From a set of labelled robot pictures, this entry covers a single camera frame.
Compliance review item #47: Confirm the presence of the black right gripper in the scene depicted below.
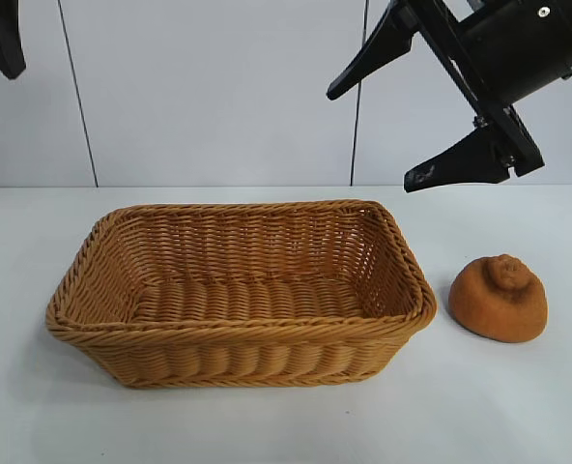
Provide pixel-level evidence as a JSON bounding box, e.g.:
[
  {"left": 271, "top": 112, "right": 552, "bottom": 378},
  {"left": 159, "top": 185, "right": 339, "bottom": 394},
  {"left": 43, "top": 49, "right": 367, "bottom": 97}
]
[{"left": 327, "top": 0, "right": 572, "bottom": 194}]

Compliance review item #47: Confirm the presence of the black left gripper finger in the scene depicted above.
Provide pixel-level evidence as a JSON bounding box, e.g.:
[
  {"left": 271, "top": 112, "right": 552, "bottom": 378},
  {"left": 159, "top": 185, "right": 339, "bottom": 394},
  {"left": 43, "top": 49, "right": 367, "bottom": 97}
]
[{"left": 0, "top": 0, "right": 27, "bottom": 81}]

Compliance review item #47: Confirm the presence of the brown bread bun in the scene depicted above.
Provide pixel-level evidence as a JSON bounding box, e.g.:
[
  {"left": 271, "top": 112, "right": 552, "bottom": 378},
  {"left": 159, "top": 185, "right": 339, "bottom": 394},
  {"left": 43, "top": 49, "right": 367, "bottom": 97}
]
[{"left": 448, "top": 254, "right": 551, "bottom": 344}]

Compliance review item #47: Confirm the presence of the woven wicker basket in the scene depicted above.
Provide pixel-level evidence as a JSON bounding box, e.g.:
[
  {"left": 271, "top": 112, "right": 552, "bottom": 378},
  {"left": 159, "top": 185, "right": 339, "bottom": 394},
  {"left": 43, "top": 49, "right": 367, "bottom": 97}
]
[{"left": 46, "top": 199, "right": 438, "bottom": 390}]

